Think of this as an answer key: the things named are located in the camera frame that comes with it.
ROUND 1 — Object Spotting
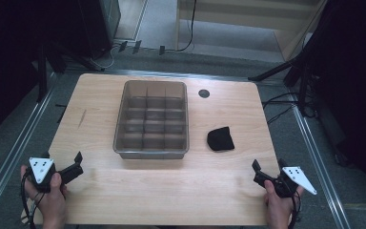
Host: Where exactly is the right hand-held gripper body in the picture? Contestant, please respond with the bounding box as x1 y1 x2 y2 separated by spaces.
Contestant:
253 165 318 198

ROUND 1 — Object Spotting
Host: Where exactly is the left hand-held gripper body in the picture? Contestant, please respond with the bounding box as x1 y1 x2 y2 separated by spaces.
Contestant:
27 156 85 194

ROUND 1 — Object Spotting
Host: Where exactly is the black cloth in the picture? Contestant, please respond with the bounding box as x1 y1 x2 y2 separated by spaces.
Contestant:
206 126 235 152

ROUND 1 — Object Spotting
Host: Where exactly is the grey divided storage box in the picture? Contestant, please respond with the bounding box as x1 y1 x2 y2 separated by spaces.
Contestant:
112 79 191 160

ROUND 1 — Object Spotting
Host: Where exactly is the person's right hand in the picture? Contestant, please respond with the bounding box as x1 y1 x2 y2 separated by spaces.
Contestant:
263 179 305 229

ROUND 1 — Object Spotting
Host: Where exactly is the person's left hand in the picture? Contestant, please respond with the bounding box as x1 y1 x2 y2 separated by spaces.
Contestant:
20 164 70 229

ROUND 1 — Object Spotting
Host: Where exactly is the black tripod stand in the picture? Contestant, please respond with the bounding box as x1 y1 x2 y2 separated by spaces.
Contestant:
247 47 320 119
35 39 107 103

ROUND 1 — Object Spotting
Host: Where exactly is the black curtain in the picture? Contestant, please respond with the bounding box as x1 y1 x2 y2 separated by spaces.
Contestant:
301 0 366 208
0 0 87 146

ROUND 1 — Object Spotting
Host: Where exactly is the dark equipment cabinet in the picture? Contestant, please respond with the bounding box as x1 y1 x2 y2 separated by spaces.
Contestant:
76 0 122 55

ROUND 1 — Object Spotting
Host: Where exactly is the light wooden cabinet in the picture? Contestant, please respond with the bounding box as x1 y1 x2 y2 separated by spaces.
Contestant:
174 0 329 62

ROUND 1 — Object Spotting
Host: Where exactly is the metal floor rail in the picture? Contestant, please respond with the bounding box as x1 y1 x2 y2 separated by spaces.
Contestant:
290 104 353 229
0 72 59 218

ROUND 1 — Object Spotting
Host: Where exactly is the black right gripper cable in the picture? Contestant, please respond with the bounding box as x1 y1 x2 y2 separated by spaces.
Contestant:
287 190 302 229

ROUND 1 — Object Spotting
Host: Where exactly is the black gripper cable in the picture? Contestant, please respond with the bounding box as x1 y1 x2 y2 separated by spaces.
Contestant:
287 190 302 229
19 173 46 229

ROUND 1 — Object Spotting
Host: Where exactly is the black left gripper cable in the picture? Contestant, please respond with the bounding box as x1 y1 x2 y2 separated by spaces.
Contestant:
19 173 46 229

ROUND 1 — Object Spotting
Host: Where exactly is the black floor cable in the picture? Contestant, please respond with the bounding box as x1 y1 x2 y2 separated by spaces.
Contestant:
261 91 300 126

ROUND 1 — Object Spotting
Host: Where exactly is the white floor cable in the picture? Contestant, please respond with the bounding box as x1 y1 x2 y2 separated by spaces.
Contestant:
89 43 122 70

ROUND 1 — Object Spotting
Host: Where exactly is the black hanging cable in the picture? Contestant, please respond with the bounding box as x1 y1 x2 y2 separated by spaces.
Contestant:
165 0 198 53

